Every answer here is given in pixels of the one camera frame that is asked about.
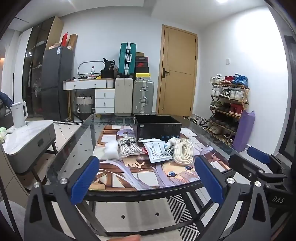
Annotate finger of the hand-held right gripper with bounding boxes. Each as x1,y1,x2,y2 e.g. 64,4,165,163
247,146,287,174
228,154,274,186

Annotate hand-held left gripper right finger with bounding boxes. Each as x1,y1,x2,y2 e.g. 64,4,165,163
185,155,271,241

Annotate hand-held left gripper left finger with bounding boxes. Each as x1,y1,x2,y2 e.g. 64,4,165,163
24,155,110,241

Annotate white rope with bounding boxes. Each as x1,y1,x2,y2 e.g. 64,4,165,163
173,138,195,165

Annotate clear bag of white cotton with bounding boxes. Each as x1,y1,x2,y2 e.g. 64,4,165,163
104,141,121,160

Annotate white cable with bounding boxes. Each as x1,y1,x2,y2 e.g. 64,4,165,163
165,146,176,161

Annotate bag of white laces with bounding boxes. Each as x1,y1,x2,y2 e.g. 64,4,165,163
117,137,145,159

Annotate silver medicine packet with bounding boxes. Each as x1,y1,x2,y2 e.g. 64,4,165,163
143,140,173,163

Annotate black storage box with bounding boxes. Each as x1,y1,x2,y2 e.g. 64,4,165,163
134,114,183,142

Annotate red and white plastic bag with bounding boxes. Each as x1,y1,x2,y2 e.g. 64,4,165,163
137,138,162,156

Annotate person's left hand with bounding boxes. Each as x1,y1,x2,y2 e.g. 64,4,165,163
109,234,142,241

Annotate purple bag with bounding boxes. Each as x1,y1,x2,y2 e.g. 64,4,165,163
232,110,256,152

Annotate glass table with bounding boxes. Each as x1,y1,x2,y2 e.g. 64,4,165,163
46,112,250,235

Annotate striped rug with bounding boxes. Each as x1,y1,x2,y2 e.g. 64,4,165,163
166,194,205,235

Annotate printed desk mat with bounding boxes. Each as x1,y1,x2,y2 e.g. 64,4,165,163
89,124,232,192

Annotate wooden shoe rack with shoes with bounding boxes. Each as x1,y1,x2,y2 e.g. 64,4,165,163
209,74,249,146

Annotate patterned slippers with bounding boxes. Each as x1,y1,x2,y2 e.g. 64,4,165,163
185,115,210,128

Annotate grey side table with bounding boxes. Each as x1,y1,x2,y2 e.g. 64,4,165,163
0,119,57,175

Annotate woven basket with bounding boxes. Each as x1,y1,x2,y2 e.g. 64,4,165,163
75,94,94,113

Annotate white kettle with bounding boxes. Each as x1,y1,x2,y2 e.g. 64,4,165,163
10,102,29,129

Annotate beige suitcase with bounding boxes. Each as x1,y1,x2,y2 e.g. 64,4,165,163
115,77,134,116

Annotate white desk with drawers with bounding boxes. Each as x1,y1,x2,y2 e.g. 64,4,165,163
63,79,115,114

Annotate silver suitcase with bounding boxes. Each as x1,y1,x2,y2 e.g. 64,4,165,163
132,80,154,115

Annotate dark grey fridge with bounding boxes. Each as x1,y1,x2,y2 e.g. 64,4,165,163
41,46,74,121

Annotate blue jacket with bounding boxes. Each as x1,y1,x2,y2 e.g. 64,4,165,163
0,91,14,116

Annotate wooden door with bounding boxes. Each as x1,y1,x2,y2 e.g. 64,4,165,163
156,24,198,115

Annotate black bag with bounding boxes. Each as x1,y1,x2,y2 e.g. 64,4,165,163
100,58,116,79

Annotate tall glass cabinet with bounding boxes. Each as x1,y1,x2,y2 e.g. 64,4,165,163
23,22,56,116

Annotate teal suitcase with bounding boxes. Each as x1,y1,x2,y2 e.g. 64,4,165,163
119,42,137,76

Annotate black red shoe box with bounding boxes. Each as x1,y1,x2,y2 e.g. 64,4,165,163
135,56,149,67

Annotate brown cardboard box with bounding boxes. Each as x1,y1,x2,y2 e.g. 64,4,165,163
67,34,78,50

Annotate tall cardboard sheet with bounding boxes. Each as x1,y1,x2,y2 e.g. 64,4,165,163
45,16,64,50

